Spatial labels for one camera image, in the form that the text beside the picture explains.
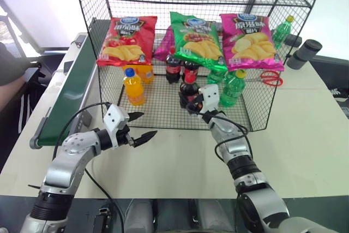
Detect black cable on table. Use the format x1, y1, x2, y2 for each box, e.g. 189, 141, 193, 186
84, 167, 125, 233

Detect green conveyor belt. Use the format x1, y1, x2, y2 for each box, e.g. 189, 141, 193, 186
29, 17, 110, 150

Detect red potato chips bag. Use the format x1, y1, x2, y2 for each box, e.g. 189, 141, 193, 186
97, 16, 158, 67

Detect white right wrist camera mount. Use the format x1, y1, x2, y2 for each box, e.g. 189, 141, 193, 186
198, 84, 220, 113

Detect pink potato chips bag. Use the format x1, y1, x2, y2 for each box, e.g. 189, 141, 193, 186
219, 13, 285, 72

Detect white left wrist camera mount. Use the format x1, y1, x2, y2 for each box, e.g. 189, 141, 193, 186
103, 104, 130, 135

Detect person in grey top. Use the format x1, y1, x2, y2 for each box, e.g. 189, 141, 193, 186
0, 41, 41, 135

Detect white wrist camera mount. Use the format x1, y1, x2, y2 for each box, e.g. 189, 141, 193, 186
198, 84, 220, 113
103, 104, 130, 135

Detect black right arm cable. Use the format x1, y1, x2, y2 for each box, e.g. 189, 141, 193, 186
188, 109, 250, 163

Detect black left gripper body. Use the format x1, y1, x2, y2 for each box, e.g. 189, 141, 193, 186
112, 123, 137, 150

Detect grey black cylinder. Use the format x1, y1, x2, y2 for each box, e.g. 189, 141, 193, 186
286, 39, 323, 70

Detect grey rounded shape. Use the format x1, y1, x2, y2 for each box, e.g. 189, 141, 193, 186
124, 199, 155, 233
196, 199, 237, 233

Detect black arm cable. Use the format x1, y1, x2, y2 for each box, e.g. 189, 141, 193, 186
188, 109, 250, 163
53, 101, 113, 163

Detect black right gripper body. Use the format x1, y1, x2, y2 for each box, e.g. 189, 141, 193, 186
196, 101, 219, 118

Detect small white device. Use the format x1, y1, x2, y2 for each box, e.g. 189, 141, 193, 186
72, 33, 88, 48

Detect red handled scissors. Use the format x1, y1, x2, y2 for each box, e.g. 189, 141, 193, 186
245, 70, 284, 87

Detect cola bottle red label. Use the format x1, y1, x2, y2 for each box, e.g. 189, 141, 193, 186
178, 73, 201, 110
165, 46, 183, 85
182, 59, 201, 81

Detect green soda bottle yellow cap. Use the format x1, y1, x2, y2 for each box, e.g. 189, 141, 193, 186
219, 69, 248, 107
272, 16, 296, 50

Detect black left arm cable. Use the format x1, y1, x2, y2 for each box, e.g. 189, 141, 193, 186
53, 101, 113, 163

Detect orange soda bottle blue cap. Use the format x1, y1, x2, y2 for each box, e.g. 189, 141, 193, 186
123, 68, 145, 107

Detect black bag with print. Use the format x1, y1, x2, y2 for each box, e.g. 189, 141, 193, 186
310, 55, 349, 119

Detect grey conveyor control box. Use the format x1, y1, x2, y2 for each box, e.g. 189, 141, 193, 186
72, 109, 93, 133

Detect purple snack bag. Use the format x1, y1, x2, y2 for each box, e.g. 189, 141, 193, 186
154, 27, 177, 61

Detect green potato chips bag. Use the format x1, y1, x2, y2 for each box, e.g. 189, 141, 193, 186
169, 11, 228, 71

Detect black wire rack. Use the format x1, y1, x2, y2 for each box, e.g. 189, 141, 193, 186
71, 0, 328, 132

